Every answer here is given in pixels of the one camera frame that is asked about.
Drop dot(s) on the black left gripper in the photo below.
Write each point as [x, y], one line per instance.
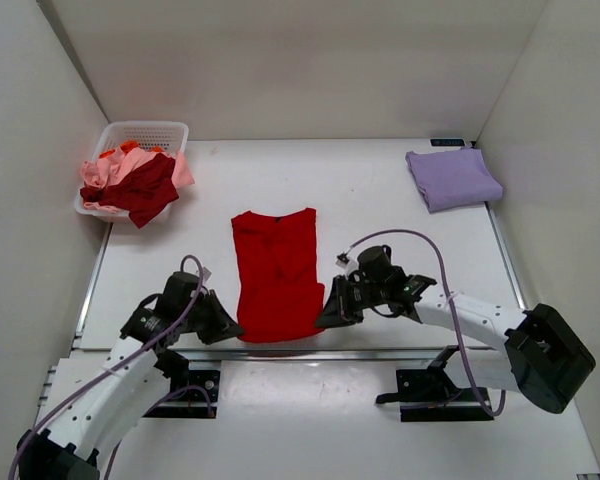
[223, 325]

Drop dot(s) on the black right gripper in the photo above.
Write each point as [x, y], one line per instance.
[339, 310]

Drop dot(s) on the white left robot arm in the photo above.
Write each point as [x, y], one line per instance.
[140, 372]

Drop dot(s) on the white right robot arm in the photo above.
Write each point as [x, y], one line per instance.
[533, 352]

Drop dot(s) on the dark red t shirt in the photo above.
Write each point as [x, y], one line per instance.
[144, 193]

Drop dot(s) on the folded purple t shirt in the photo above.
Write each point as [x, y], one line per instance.
[453, 179]

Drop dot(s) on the pink t shirt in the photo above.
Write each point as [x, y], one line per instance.
[113, 166]

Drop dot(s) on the white plastic laundry basket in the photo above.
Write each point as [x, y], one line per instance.
[171, 136]

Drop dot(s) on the dark blue label sticker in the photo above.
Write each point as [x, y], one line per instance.
[447, 142]

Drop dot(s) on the orange t shirt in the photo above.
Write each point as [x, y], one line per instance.
[126, 147]

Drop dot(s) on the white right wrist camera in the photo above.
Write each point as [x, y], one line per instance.
[346, 263]

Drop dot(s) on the aluminium table rail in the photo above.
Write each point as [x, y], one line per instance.
[398, 354]

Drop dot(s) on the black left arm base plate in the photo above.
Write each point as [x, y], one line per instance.
[192, 395]

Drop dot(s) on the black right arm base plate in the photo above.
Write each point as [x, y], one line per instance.
[427, 394]

